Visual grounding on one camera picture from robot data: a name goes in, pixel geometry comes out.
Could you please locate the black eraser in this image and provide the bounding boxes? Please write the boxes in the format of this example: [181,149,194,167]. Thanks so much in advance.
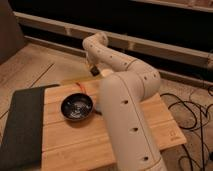
[90,66,100,76]

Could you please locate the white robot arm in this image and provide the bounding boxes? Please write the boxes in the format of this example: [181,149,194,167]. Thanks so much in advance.
[83,32,167,171]

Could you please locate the black ceramic bowl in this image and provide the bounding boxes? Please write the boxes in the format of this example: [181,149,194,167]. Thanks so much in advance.
[61,93,93,122]

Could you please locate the orange pen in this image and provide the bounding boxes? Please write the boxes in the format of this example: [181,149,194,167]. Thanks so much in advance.
[76,82,86,94]

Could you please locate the wooden board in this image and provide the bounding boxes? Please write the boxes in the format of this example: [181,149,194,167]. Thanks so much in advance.
[41,79,186,171]

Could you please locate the dark grey mat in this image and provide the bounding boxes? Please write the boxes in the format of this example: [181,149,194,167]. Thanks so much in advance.
[0,84,56,171]

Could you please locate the black floor cables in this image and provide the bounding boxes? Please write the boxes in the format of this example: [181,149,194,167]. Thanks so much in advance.
[159,84,213,171]

